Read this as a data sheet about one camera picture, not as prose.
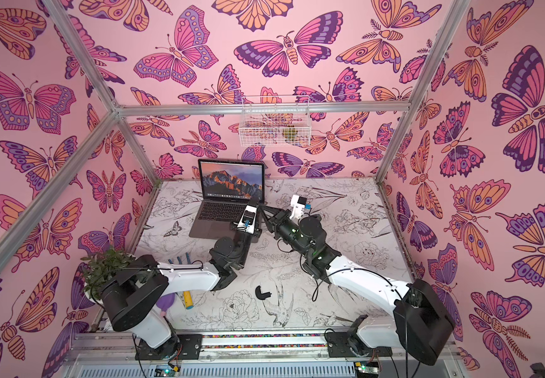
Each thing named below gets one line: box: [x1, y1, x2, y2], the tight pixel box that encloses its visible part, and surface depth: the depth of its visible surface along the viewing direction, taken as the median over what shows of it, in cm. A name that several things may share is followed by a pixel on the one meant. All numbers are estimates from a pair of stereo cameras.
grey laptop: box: [189, 159, 266, 240], surface depth 108 cm
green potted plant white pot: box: [80, 247, 137, 307], surface depth 74 cm
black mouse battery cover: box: [255, 285, 272, 301], surface depth 87 cm
